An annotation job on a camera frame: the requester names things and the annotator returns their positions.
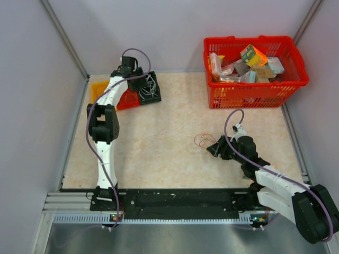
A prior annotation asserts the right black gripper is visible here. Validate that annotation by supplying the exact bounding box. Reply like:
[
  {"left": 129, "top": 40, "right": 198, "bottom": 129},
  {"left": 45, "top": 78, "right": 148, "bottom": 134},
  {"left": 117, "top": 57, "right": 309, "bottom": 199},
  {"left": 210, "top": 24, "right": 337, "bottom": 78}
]
[{"left": 207, "top": 135, "right": 246, "bottom": 165}]

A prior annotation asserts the white cable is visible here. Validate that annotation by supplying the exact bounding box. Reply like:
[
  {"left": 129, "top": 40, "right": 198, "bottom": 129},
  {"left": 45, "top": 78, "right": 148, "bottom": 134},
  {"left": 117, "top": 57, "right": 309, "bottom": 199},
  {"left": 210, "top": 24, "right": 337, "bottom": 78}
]
[
  {"left": 144, "top": 74, "right": 157, "bottom": 92},
  {"left": 139, "top": 79, "right": 158, "bottom": 100}
]

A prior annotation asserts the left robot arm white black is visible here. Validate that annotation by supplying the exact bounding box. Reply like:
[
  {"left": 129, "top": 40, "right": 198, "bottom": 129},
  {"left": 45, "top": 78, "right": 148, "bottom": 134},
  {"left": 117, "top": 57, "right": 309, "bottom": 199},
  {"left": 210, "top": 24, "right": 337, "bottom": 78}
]
[{"left": 86, "top": 56, "right": 145, "bottom": 210}]

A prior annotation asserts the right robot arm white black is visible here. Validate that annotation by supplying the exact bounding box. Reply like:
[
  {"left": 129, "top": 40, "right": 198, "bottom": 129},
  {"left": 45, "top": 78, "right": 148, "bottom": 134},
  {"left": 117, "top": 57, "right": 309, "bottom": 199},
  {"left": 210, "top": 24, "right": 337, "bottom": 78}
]
[{"left": 207, "top": 135, "right": 338, "bottom": 243}]

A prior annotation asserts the black plastic bin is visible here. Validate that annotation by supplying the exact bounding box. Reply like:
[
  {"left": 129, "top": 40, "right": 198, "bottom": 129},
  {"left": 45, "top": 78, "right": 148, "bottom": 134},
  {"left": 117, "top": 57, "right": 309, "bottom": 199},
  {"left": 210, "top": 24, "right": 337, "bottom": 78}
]
[{"left": 138, "top": 71, "right": 162, "bottom": 105}]

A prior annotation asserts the red plastic bin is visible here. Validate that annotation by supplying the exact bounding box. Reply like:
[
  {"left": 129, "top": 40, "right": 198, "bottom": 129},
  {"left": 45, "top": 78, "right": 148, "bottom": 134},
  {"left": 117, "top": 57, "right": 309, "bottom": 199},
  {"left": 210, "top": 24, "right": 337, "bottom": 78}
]
[{"left": 117, "top": 88, "right": 140, "bottom": 111}]

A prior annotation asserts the yellow plastic bin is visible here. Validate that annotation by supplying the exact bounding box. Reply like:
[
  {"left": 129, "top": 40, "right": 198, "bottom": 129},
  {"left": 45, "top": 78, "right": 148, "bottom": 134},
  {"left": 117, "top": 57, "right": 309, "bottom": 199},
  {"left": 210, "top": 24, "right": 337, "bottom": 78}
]
[{"left": 91, "top": 80, "right": 109, "bottom": 103}]

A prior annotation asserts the green orange carton on table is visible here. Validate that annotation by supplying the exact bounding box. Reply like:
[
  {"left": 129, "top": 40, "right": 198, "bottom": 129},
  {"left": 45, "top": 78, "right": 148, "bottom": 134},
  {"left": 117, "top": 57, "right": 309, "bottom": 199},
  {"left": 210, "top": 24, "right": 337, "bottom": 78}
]
[{"left": 241, "top": 165, "right": 278, "bottom": 181}]

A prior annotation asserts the red shopping basket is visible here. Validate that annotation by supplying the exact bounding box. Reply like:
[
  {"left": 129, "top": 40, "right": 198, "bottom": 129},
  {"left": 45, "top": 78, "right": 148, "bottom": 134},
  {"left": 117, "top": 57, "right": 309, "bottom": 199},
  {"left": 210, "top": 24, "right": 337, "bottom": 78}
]
[{"left": 203, "top": 35, "right": 309, "bottom": 109}]

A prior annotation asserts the pink white packet in basket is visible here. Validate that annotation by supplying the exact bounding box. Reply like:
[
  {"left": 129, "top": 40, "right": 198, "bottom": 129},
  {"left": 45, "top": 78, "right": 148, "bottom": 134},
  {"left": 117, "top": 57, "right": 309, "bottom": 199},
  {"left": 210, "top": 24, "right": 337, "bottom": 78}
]
[{"left": 209, "top": 52, "right": 222, "bottom": 77}]

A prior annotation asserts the brown cardboard box in basket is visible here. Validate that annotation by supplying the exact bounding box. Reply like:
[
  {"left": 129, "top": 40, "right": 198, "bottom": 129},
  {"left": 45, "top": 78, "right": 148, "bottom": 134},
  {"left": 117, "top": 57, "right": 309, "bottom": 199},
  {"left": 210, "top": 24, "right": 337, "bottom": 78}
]
[{"left": 250, "top": 65, "right": 275, "bottom": 83}]

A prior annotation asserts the green yellow carton in basket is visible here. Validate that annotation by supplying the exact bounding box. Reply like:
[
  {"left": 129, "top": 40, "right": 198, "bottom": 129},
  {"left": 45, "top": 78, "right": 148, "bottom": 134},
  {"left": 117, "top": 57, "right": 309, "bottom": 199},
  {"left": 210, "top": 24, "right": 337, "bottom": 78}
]
[{"left": 240, "top": 44, "right": 267, "bottom": 67}]

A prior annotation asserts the light blue box in basket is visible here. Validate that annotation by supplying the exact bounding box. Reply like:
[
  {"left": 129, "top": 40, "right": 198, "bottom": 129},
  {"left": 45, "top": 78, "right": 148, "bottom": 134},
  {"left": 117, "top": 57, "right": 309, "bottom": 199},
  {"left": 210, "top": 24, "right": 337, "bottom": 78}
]
[{"left": 267, "top": 57, "right": 285, "bottom": 75}]

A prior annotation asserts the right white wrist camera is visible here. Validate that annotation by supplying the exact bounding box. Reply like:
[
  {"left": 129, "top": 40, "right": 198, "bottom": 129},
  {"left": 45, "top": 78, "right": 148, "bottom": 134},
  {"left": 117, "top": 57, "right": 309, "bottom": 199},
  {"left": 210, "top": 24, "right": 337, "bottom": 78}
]
[{"left": 232, "top": 123, "right": 246, "bottom": 140}]

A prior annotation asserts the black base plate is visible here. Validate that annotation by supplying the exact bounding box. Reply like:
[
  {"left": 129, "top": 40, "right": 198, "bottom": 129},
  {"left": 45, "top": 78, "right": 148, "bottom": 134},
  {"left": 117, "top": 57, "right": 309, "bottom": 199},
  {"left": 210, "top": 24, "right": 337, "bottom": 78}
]
[{"left": 90, "top": 187, "right": 267, "bottom": 220}]

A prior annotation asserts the grey slotted cable duct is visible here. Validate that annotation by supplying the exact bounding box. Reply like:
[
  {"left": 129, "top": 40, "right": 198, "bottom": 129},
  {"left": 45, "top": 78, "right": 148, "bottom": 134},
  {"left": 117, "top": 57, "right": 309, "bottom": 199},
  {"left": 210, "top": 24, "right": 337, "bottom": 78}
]
[{"left": 53, "top": 213, "right": 268, "bottom": 225}]

